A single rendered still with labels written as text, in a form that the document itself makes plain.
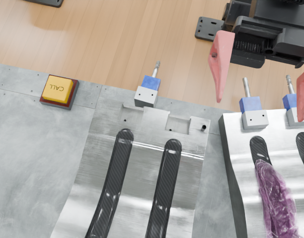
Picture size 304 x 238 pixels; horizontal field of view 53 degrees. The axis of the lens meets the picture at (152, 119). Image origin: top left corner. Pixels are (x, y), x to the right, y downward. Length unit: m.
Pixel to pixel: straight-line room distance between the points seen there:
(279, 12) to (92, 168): 0.47
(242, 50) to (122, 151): 0.36
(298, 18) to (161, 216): 0.44
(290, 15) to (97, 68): 0.56
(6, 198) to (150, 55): 0.51
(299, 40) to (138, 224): 0.43
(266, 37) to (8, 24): 0.77
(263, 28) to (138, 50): 0.52
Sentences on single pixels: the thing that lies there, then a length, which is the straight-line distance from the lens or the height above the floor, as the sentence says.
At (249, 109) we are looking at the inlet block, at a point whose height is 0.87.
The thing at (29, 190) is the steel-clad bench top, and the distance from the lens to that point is 0.79.
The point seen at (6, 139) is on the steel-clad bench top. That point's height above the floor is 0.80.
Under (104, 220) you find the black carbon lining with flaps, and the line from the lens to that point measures 0.64.
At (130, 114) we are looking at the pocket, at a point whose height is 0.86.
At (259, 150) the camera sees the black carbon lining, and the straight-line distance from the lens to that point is 0.74.
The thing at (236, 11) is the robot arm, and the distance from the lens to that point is 0.78.
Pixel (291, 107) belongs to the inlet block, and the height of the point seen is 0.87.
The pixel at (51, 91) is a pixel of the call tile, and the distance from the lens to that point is 0.80.
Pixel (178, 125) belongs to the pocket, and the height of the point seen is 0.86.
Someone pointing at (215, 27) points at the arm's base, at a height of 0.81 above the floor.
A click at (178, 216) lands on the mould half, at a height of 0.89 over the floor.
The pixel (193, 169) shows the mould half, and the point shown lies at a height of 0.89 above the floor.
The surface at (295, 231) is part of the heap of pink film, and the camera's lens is 0.70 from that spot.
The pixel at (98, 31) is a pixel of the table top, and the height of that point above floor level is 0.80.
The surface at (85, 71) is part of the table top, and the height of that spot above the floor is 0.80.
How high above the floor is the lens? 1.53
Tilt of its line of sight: 71 degrees down
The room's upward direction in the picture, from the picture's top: straight up
